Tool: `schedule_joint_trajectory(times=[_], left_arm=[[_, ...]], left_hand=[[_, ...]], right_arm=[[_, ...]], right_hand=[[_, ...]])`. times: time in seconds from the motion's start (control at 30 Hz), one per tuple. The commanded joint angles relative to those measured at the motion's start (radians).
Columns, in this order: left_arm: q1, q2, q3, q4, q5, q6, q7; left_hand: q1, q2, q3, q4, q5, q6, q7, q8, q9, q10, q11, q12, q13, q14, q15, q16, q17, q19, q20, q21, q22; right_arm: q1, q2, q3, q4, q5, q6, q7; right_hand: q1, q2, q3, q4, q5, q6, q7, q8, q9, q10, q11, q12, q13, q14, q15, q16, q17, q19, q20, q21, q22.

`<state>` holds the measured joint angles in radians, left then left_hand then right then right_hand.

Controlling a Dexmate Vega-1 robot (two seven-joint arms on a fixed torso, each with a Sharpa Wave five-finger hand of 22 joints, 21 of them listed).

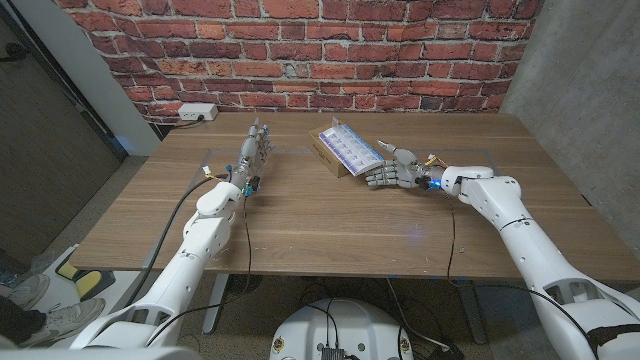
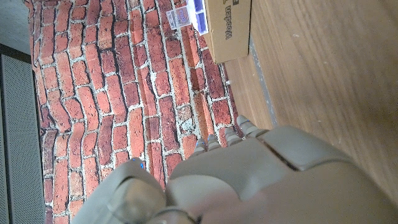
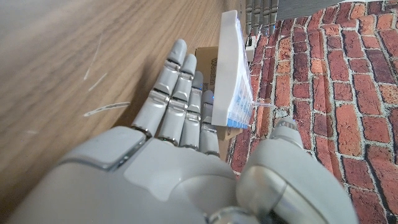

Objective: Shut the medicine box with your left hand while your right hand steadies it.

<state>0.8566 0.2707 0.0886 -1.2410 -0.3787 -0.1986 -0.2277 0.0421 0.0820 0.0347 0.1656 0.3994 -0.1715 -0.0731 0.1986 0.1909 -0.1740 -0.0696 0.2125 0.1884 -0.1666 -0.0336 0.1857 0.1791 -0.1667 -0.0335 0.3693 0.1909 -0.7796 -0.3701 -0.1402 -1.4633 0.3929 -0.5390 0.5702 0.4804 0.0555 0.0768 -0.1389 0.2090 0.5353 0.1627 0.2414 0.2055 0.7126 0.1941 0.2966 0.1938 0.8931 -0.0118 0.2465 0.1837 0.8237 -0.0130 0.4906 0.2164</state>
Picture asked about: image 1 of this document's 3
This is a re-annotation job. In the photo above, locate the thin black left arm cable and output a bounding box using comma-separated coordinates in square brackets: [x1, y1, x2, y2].
[144, 194, 254, 349]

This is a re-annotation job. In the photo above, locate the grey sneaker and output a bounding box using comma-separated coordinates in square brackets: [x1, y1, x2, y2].
[18, 297, 107, 349]
[0, 273, 52, 312]

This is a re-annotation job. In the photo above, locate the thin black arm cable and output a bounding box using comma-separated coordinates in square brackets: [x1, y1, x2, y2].
[144, 194, 254, 349]
[445, 192, 601, 351]

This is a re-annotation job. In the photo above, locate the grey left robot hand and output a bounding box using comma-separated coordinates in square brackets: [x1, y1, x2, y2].
[228, 117, 274, 197]

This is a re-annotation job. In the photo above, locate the red brick printed backdrop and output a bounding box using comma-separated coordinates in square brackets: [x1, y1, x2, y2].
[52, 0, 546, 125]

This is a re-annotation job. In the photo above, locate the white power strip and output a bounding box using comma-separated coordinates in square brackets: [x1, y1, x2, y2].
[177, 102, 220, 122]

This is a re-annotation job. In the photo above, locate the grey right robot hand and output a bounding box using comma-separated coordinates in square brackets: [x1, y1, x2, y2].
[364, 139, 446, 191]

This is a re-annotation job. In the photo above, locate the grey metal table leg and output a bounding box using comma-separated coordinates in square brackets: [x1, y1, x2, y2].
[201, 272, 232, 336]
[456, 279, 489, 346]

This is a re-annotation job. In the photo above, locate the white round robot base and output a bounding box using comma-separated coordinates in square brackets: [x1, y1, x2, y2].
[269, 298, 414, 360]

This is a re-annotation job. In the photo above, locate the black power adapter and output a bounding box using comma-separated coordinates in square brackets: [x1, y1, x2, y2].
[428, 341, 465, 360]

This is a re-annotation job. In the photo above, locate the clear weekly pill organizer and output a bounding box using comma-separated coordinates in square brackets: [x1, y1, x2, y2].
[318, 116, 386, 177]

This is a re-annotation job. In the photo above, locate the white robot torso cover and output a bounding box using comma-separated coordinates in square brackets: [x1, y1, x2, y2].
[0, 345, 202, 360]

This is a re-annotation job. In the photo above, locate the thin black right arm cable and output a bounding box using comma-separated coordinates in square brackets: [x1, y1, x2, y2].
[445, 192, 601, 351]

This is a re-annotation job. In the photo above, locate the yellow and black floor pad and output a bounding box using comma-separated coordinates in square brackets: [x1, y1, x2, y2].
[55, 259, 117, 302]

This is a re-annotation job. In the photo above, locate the brown cardboard box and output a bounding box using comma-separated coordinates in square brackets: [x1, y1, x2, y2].
[308, 123, 354, 179]

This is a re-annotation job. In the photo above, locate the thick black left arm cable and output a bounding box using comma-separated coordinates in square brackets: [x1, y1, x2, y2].
[122, 173, 229, 309]

